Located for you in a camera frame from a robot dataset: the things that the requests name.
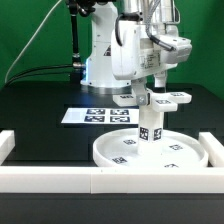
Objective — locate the white left fence block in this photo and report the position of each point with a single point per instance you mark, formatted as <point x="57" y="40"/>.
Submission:
<point x="7" y="143"/>

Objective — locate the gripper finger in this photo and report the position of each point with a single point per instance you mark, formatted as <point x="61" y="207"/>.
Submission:
<point x="160" y="79"/>
<point x="141" y="93"/>

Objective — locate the white front fence bar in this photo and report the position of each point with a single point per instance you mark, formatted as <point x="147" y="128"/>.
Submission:
<point x="95" y="180"/>

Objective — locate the white right fence block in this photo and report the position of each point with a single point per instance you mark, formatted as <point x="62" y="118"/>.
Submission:
<point x="213" y="147"/>

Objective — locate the white fence block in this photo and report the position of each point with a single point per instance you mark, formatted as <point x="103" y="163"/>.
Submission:
<point x="213" y="147"/>
<point x="7" y="143"/>

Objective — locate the white sheet with markers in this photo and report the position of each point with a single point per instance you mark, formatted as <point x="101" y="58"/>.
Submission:
<point x="101" y="116"/>

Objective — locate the white round table top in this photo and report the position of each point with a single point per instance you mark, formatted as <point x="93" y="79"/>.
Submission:
<point x="123" y="148"/>

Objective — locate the white cross-shaped table base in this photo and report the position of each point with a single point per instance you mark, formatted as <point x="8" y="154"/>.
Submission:
<point x="159" y="102"/>

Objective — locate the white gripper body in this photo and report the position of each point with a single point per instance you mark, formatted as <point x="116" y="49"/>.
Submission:
<point x="143" y="45"/>

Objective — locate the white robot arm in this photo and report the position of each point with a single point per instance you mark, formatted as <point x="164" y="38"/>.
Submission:
<point x="99" y="73"/>

